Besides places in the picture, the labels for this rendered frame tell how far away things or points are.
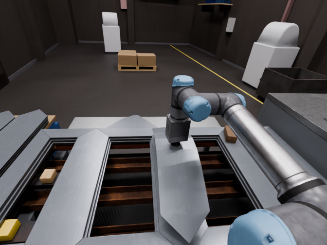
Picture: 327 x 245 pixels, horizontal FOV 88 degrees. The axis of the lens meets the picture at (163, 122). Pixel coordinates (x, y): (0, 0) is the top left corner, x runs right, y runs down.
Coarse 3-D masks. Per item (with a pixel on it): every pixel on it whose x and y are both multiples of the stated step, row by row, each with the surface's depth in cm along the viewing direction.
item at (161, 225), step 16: (48, 144) 98; (64, 144) 103; (224, 144) 105; (32, 176) 82; (240, 176) 87; (16, 192) 72; (96, 192) 74; (0, 208) 65; (96, 208) 71; (256, 208) 75; (0, 224) 64; (160, 224) 64; (176, 240) 60; (192, 240) 60
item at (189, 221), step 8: (168, 216) 59; (176, 216) 59; (184, 216) 59; (192, 216) 60; (200, 216) 60; (176, 224) 58; (184, 224) 58; (192, 224) 58; (200, 224) 59; (184, 232) 57
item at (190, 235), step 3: (195, 231) 58; (180, 234) 57; (183, 234) 57; (186, 234) 57; (189, 234) 57; (192, 234) 57; (183, 237) 56; (186, 237) 56; (189, 237) 57; (192, 237) 57; (186, 240) 56; (189, 240) 56
